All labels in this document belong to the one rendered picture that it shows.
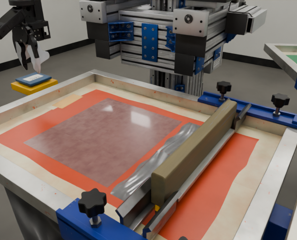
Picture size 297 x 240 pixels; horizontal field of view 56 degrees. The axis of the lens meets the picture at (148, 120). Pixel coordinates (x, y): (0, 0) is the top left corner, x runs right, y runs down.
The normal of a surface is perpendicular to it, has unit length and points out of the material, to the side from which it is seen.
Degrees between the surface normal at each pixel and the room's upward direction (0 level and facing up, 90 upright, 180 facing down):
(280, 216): 0
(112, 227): 0
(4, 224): 0
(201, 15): 90
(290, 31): 90
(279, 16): 90
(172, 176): 90
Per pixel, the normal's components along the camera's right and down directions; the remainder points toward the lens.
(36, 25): 0.83, 0.28
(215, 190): 0.00, -0.87
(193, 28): -0.52, 0.43
